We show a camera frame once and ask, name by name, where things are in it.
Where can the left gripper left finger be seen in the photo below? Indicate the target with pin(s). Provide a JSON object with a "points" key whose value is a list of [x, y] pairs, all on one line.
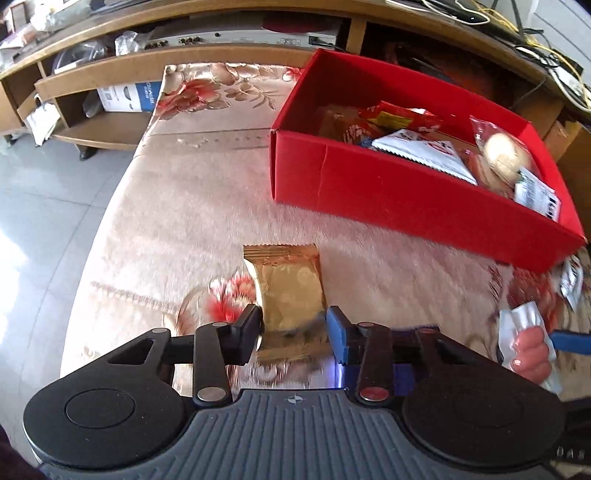
{"points": [[211, 349]]}

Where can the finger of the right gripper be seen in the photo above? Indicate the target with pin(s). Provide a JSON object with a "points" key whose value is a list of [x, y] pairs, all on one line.
{"points": [[571, 342]]}

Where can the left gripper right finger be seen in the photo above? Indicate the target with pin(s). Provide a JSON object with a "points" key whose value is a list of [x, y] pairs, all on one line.
{"points": [[379, 365]]}

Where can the pink sausage packet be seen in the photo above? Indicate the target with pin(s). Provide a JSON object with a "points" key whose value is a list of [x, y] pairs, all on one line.
{"points": [[526, 348]]}

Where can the gold snack packet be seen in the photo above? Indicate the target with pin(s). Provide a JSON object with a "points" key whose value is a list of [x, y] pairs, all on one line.
{"points": [[288, 281]]}

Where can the white green snack packet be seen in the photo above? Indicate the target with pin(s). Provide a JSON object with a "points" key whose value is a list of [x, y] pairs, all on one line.
{"points": [[571, 281]]}

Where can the floral satin tablecloth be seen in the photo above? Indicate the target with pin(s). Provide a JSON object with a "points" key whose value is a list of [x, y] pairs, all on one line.
{"points": [[198, 190]]}

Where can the white black snack packet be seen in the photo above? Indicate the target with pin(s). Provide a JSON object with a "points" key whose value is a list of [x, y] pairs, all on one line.
{"points": [[531, 192]]}

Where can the brown cardboard box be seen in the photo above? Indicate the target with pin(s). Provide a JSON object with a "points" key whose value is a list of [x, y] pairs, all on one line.
{"points": [[570, 146]]}

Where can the clear round pastry packet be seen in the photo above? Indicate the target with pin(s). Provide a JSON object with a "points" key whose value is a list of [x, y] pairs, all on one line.
{"points": [[500, 158]]}

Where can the white flat snack packet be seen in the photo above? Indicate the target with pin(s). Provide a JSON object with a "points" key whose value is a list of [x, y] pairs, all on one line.
{"points": [[439, 155]]}

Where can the red cardboard box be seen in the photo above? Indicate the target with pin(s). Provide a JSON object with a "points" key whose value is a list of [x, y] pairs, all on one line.
{"points": [[328, 176]]}

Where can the red blue snack packet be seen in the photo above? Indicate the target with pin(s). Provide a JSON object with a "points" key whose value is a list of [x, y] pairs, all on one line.
{"points": [[345, 125]]}

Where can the red yellow snack packet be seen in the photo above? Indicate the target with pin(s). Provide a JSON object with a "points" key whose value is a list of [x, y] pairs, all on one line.
{"points": [[394, 117]]}

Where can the white power strip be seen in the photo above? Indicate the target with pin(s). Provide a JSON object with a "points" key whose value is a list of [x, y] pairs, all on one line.
{"points": [[572, 85]]}

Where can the white blue appliance box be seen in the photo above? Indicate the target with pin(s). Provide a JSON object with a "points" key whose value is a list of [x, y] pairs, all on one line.
{"points": [[130, 98]]}

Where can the wooden TV stand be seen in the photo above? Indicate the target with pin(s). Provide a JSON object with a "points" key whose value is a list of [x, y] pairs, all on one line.
{"points": [[29, 75]]}

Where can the silver media player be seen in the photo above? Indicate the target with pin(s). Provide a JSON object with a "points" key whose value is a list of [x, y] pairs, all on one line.
{"points": [[249, 36]]}

